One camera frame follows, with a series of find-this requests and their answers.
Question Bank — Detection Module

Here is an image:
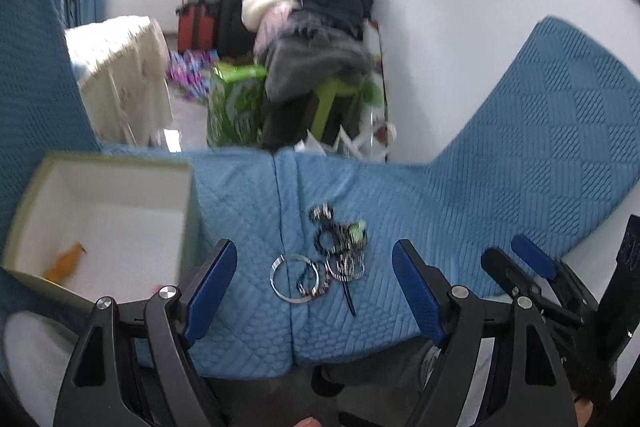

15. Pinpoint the silver bangle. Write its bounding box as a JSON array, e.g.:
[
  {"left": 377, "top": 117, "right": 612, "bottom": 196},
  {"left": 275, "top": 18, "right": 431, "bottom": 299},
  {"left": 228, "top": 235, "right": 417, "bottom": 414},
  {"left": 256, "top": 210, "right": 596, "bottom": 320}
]
[{"left": 270, "top": 254, "right": 321, "bottom": 306}]

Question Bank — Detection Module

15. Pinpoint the pile of colourful packets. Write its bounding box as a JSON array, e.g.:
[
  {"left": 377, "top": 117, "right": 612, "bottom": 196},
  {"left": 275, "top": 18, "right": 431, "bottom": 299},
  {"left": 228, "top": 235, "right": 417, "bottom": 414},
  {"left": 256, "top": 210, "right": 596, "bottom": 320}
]
[{"left": 167, "top": 49, "right": 219, "bottom": 106}]

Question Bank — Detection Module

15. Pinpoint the cream cloth covered table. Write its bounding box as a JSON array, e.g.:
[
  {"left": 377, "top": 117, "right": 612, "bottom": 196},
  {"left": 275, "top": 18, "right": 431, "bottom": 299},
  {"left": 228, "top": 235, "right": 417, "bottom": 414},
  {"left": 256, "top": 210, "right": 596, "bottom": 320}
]
[{"left": 65, "top": 16, "right": 174, "bottom": 146}]

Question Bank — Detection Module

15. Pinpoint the blue quilted sofa cover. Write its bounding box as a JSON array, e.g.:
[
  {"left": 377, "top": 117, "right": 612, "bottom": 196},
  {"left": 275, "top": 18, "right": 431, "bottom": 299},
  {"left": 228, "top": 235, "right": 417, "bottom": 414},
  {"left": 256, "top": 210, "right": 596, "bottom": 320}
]
[{"left": 0, "top": 0, "right": 640, "bottom": 380}]

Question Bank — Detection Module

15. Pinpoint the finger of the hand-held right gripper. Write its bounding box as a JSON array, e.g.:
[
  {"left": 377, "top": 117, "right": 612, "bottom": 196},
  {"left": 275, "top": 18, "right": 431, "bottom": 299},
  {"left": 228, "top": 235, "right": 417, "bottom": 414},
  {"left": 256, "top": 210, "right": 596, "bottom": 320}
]
[
  {"left": 511, "top": 234, "right": 599, "bottom": 310},
  {"left": 480, "top": 248, "right": 585, "bottom": 327}
]

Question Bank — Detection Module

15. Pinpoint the white paper bag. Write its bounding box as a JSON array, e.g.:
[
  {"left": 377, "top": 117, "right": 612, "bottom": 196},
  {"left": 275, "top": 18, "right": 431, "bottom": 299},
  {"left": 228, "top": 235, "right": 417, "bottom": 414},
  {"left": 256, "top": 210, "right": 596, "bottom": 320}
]
[{"left": 294, "top": 109, "right": 397, "bottom": 164}]

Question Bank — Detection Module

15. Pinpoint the silver ball chain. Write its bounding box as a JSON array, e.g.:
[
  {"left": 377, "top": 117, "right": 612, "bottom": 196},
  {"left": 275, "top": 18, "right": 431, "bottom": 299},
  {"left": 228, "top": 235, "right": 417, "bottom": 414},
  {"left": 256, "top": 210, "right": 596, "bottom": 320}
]
[{"left": 326, "top": 251, "right": 367, "bottom": 282}]

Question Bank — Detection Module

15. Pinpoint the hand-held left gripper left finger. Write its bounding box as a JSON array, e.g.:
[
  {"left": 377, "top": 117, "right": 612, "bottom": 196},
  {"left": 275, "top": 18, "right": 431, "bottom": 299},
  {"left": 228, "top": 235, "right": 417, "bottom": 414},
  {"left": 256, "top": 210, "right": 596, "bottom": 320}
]
[{"left": 52, "top": 238, "right": 238, "bottom": 427}]

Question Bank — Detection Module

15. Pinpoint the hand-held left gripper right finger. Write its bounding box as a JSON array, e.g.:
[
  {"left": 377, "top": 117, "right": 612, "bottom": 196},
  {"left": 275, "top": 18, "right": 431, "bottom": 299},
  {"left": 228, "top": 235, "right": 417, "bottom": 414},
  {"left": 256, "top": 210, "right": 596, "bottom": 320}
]
[{"left": 391, "top": 238, "right": 576, "bottom": 427}]

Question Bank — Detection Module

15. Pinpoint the orange hair clip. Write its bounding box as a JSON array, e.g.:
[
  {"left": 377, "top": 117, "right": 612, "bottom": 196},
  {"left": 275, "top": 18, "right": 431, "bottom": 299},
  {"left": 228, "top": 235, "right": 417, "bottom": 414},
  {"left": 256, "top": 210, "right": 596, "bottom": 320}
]
[{"left": 44, "top": 242, "right": 88, "bottom": 283}]

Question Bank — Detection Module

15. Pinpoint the grey fleece cloth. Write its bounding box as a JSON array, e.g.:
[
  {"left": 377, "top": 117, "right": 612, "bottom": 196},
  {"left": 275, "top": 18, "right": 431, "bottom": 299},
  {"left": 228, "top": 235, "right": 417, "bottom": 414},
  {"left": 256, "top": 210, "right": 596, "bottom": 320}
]
[{"left": 264, "top": 29, "right": 375, "bottom": 102}]

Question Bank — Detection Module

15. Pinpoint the black flower hair stick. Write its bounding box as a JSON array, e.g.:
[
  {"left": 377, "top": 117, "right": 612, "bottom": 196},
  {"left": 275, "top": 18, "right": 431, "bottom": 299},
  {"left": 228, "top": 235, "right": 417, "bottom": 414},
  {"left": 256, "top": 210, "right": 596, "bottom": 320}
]
[{"left": 310, "top": 205, "right": 357, "bottom": 318}]

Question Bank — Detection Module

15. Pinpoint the dark beaded bracelet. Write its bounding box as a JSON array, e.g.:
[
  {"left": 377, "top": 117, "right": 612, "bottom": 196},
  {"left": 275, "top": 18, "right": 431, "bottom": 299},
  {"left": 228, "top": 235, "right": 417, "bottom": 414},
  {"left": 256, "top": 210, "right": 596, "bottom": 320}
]
[{"left": 295, "top": 266, "right": 334, "bottom": 299}]

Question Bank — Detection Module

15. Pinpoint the green white cardboard box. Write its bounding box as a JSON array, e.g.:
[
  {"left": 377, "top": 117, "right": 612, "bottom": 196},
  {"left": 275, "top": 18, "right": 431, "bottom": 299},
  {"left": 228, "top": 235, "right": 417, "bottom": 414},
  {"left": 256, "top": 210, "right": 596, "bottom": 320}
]
[{"left": 0, "top": 151, "right": 201, "bottom": 313}]

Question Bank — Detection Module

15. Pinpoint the red suitcase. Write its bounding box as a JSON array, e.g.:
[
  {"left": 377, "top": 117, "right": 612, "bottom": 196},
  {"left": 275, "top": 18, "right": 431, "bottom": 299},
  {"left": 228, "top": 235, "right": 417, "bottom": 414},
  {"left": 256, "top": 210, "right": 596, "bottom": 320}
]
[{"left": 176, "top": 3, "right": 221, "bottom": 54}]

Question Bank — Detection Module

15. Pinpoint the green plastic stool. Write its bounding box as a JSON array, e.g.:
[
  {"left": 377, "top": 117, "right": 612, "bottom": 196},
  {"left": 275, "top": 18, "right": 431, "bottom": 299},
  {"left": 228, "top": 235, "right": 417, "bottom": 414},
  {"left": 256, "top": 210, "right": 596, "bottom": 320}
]
[{"left": 309, "top": 77, "right": 373, "bottom": 144}]

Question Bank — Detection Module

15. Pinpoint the green printed bag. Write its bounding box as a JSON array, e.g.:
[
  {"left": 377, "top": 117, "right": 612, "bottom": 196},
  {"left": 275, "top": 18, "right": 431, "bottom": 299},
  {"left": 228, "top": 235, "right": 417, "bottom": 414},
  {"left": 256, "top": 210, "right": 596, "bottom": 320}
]
[{"left": 207, "top": 63, "right": 269, "bottom": 148}]

